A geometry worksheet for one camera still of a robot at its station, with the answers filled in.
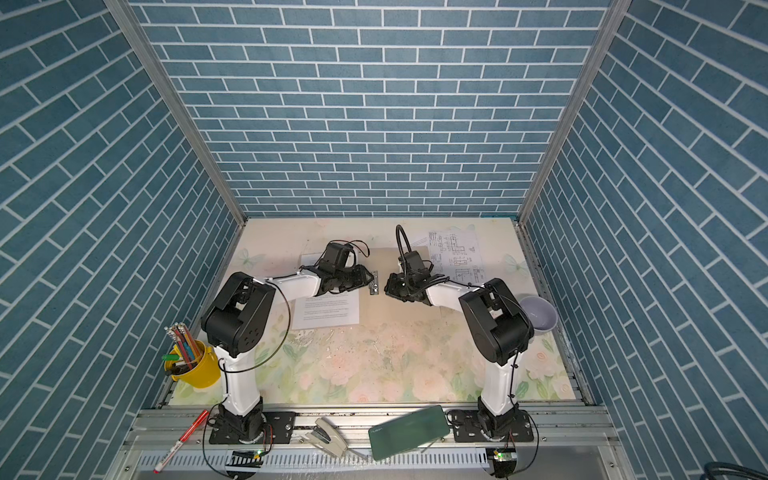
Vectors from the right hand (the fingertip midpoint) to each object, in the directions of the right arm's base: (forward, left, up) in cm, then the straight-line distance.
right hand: (381, 285), depth 96 cm
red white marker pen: (-42, +42, -3) cm, 59 cm away
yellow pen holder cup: (-33, +41, +5) cm, 52 cm away
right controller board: (-43, -36, -10) cm, 57 cm away
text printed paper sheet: (-8, +16, -3) cm, 18 cm away
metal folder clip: (+2, +3, -4) cm, 5 cm away
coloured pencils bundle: (-27, +46, +9) cm, 54 cm away
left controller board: (-48, +28, -7) cm, 56 cm away
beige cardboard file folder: (-5, +1, -8) cm, 10 cm away
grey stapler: (-42, +8, -2) cm, 43 cm away
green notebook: (-39, -11, -5) cm, 41 cm away
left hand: (+3, +3, 0) cm, 5 cm away
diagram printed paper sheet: (+19, -26, -5) cm, 32 cm away
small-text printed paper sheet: (+24, -12, -5) cm, 27 cm away
